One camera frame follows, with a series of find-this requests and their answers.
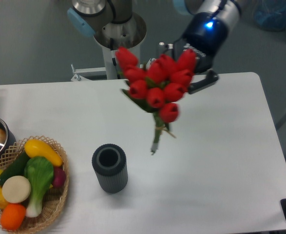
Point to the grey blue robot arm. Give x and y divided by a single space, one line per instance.
89 16

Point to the green cucumber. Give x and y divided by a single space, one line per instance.
16 168

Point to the red tulip bouquet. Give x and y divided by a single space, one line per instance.
157 89

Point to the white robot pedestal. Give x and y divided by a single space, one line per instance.
129 35

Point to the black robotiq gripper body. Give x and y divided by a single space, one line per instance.
204 35

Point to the woven wicker basket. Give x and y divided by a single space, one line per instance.
53 201

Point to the yellow squash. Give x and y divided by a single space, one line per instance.
35 147

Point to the dark grey ribbed vase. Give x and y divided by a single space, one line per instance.
110 165

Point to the orange fruit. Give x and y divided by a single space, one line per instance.
12 216

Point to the white round onion slice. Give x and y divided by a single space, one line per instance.
16 189

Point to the green bok choy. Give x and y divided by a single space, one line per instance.
40 173

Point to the blue plastic bag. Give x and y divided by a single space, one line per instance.
270 15

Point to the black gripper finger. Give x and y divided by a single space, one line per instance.
165 49
210 78

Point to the red radish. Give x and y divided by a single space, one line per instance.
59 177

